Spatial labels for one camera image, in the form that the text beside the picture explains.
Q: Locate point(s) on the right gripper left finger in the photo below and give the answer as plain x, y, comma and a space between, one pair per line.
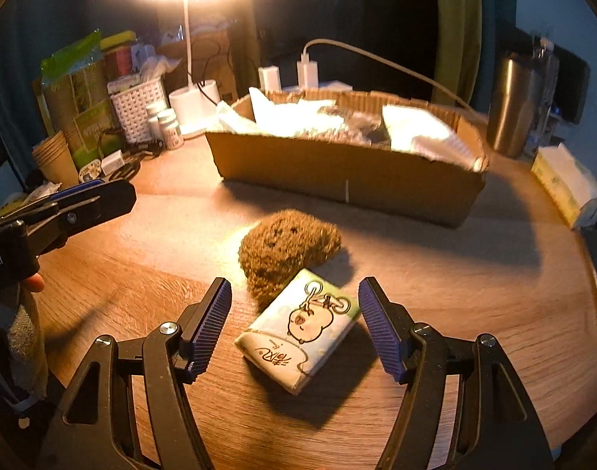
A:
94, 426

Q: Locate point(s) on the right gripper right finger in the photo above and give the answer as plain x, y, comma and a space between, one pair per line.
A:
496, 425

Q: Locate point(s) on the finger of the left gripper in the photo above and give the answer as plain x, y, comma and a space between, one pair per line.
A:
54, 202
50, 231

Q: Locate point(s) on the white textured cloth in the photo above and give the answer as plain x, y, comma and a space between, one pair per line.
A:
418, 132

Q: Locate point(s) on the left hand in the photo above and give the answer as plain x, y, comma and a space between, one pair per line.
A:
34, 284

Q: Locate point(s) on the small white adapter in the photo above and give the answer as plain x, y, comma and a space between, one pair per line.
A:
113, 162

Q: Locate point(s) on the black scissors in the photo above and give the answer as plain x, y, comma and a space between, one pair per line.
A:
130, 168

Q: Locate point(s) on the paper cup stack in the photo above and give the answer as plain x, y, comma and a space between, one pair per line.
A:
54, 160

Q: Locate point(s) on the white pill bottle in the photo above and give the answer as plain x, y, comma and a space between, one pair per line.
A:
170, 129
152, 112

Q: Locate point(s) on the white perforated basket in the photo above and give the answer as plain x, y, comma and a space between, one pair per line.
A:
130, 108

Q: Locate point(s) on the green snack bag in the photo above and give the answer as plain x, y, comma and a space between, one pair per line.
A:
74, 85

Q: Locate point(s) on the brown plush toy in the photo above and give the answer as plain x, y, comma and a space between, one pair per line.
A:
280, 246

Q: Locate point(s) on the pocket tissue pack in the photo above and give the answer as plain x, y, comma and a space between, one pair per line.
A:
295, 335

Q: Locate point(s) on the white charger plug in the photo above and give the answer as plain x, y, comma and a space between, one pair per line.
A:
269, 78
307, 72

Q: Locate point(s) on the white paper towel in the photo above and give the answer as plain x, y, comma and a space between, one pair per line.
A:
284, 120

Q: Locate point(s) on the tissue box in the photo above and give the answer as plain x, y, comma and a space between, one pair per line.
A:
572, 187

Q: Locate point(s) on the cardboard box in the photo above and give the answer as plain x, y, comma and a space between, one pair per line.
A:
368, 176

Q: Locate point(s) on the stainless steel tumbler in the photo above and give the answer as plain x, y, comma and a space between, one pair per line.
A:
516, 96

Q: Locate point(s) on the clear water bottle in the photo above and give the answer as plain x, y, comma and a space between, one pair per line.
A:
549, 67

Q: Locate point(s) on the black television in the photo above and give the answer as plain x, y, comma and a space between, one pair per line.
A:
572, 85

